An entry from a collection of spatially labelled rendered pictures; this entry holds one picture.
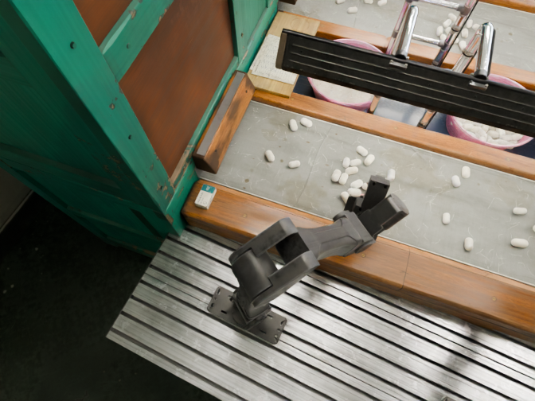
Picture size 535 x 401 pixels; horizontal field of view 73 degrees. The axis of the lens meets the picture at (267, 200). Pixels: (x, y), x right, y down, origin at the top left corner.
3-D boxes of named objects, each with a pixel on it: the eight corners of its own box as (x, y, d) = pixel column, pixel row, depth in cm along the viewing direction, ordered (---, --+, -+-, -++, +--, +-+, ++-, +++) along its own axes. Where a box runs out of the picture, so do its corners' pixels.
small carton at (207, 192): (208, 210, 95) (206, 207, 93) (195, 205, 95) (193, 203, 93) (216, 190, 97) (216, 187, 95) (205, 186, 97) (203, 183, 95)
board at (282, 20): (289, 99, 109) (289, 95, 108) (243, 85, 111) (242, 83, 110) (320, 24, 121) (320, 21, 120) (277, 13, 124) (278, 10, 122)
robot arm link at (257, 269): (255, 288, 87) (265, 241, 58) (269, 313, 85) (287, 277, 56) (232, 301, 86) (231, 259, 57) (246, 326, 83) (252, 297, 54)
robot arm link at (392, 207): (390, 186, 80) (371, 185, 70) (415, 217, 77) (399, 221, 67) (351, 217, 86) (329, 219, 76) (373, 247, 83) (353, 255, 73)
